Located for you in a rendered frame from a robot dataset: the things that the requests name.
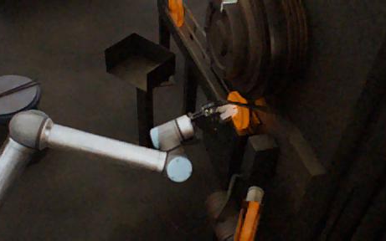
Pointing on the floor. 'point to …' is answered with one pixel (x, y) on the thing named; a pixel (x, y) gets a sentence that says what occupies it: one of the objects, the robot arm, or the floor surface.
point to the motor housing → (223, 230)
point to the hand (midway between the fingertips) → (237, 109)
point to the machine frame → (337, 130)
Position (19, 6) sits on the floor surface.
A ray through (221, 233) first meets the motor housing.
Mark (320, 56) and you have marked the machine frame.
